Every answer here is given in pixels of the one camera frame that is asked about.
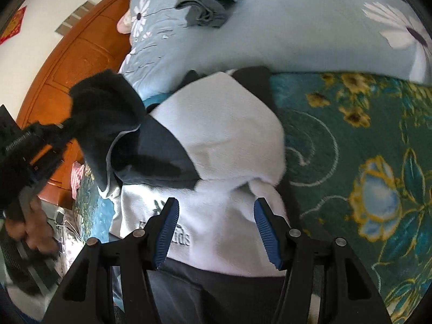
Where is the pink pillow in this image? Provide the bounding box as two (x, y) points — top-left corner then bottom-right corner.
(116, 10), (132, 34)

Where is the light blue floral duvet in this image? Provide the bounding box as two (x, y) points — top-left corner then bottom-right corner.
(120, 0), (431, 99)

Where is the black and white fleece jacket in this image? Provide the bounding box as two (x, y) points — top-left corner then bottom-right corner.
(70, 67), (293, 323)

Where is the person's left hand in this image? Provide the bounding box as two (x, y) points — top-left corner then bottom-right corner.
(5, 196), (59, 255)

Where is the teal floral bed sheet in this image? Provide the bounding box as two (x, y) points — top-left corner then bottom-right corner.
(72, 71), (432, 324)

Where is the red wall decoration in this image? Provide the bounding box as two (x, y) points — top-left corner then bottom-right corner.
(0, 6), (26, 44)

